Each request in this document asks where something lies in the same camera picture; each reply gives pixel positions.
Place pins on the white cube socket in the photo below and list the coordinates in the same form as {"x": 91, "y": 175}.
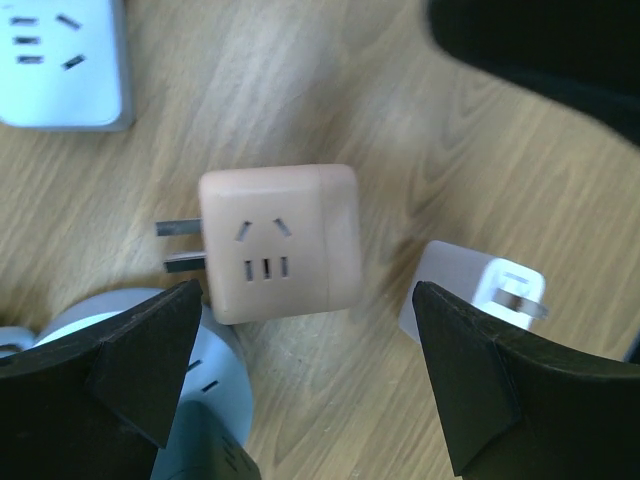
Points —
{"x": 497, "y": 286}

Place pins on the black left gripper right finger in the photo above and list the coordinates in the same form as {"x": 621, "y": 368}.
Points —
{"x": 514, "y": 405}

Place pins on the round light blue power socket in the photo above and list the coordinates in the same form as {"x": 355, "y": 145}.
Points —
{"x": 216, "y": 376}

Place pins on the white-blue power strip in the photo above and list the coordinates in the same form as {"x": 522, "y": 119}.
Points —
{"x": 65, "y": 66}

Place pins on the dark green cube socket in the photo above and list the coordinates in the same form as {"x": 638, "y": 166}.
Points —
{"x": 200, "y": 447}

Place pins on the tan cube socket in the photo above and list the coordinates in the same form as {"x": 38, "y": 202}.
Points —
{"x": 278, "y": 242}

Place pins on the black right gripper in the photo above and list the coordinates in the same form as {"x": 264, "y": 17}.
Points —
{"x": 581, "y": 54}

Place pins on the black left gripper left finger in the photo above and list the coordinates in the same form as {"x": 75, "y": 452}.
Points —
{"x": 99, "y": 403}

